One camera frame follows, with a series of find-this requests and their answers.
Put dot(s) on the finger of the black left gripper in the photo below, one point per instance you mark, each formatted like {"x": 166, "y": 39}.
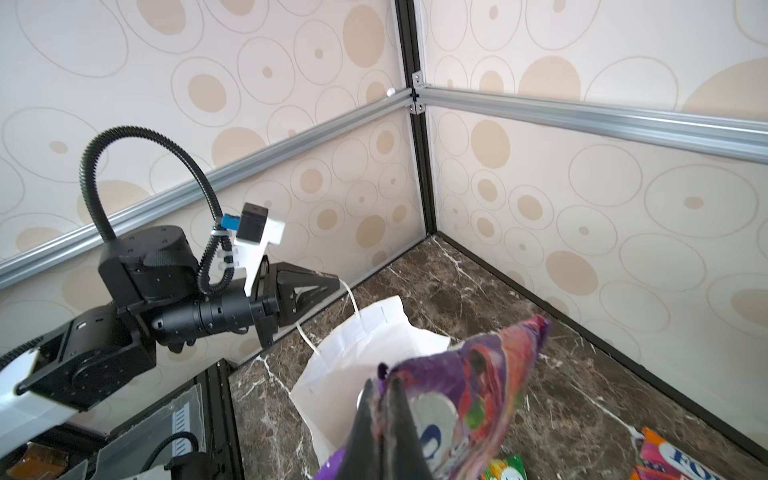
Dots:
{"x": 299, "y": 290}

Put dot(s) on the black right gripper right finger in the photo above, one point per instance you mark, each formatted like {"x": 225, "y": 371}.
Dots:
{"x": 402, "y": 451}

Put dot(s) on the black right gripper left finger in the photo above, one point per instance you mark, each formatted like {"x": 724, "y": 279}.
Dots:
{"x": 364, "y": 457}

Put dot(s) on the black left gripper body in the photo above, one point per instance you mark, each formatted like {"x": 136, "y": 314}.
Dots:
{"x": 274, "y": 299}

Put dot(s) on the white paper bag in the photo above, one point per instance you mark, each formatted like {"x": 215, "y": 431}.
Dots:
{"x": 327, "y": 392}

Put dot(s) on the purple Fox's candy bag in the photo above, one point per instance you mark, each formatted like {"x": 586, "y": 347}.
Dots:
{"x": 463, "y": 400}

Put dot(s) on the yellow green Fox's candy bag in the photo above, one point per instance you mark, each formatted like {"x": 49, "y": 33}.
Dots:
{"x": 509, "y": 468}

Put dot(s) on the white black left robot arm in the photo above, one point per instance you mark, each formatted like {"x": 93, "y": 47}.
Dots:
{"x": 151, "y": 277}

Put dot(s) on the Fox's fruits candy bag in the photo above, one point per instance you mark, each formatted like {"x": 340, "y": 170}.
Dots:
{"x": 661, "y": 460}

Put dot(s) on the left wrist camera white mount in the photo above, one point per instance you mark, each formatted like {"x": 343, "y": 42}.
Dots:
{"x": 250, "y": 233}

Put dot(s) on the silver aluminium left rail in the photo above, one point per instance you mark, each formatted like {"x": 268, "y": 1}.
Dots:
{"x": 87, "y": 237}

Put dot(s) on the silver aluminium rail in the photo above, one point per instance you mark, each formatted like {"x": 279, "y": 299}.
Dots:
{"x": 740, "y": 140}
{"x": 87, "y": 237}

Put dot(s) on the black corner frame post left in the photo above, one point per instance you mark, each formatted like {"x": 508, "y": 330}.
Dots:
{"x": 406, "y": 20}

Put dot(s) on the silver aluminium back rail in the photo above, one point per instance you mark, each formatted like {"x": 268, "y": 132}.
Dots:
{"x": 740, "y": 140}

